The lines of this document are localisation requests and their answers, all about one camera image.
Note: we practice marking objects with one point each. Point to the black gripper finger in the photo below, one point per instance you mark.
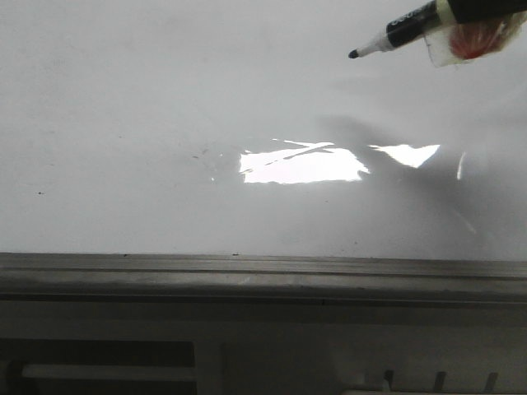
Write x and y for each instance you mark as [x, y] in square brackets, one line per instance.
[466, 11]

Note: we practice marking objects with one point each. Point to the red magnet taped to marker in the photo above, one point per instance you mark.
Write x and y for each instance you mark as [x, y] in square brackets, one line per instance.
[463, 43]

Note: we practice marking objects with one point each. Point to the black white whiteboard marker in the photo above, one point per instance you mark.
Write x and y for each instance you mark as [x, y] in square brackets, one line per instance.
[408, 28]

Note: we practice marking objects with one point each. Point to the white marker tray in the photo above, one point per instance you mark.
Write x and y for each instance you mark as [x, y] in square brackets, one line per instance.
[120, 348]

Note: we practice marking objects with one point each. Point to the white whiteboard with metal frame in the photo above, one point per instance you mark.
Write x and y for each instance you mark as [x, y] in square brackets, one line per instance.
[232, 149]

